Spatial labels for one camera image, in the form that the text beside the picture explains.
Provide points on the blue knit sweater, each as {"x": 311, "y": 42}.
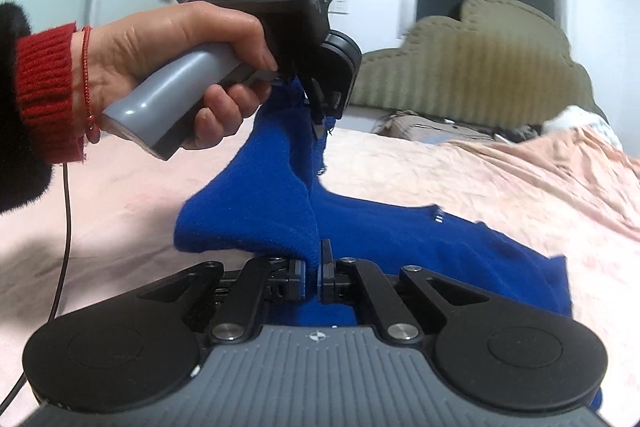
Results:
{"x": 269, "y": 201}

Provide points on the olive green padded headboard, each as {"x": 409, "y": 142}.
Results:
{"x": 499, "y": 64}

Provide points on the brown patterned pillow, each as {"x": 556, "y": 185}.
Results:
{"x": 417, "y": 128}

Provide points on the person's left hand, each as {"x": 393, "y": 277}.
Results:
{"x": 109, "y": 61}

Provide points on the pink floral bed sheet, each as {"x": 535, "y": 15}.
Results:
{"x": 108, "y": 226}

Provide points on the white crumpled quilt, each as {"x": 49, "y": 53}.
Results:
{"x": 574, "y": 116}

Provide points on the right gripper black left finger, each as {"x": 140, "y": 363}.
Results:
{"x": 136, "y": 348}

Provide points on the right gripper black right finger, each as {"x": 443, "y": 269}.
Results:
{"x": 492, "y": 350}

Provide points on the red and black sleeve forearm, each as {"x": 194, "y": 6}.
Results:
{"x": 37, "y": 106}

